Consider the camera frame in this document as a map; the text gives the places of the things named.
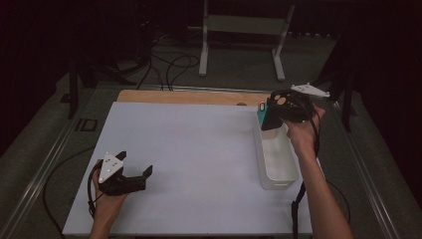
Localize person's right hand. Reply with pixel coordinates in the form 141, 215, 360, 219
283, 105, 326, 157

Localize hand-held gripper cable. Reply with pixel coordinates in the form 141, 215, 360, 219
42, 145, 103, 237
290, 99, 351, 239

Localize person's left hand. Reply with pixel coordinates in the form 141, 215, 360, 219
92, 160, 128, 221

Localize black floor cables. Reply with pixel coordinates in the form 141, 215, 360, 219
135, 33, 201, 93

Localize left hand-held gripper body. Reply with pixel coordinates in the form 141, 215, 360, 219
98, 151, 147, 197

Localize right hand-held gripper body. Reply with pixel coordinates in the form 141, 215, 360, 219
282, 83, 331, 122

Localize white plastic bin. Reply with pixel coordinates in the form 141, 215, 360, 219
253, 109, 300, 191

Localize metal floor rail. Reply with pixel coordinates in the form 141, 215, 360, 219
0, 86, 98, 239
331, 99, 401, 239

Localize white metal stand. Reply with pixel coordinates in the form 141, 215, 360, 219
188, 0, 297, 83

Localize black tripod stand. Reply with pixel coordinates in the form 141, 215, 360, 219
312, 66, 358, 133
68, 56, 137, 120

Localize right hand-held gripper cable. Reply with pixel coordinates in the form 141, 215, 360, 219
290, 99, 351, 239

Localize left hand-held gripper cable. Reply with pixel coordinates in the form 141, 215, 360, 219
42, 145, 103, 237

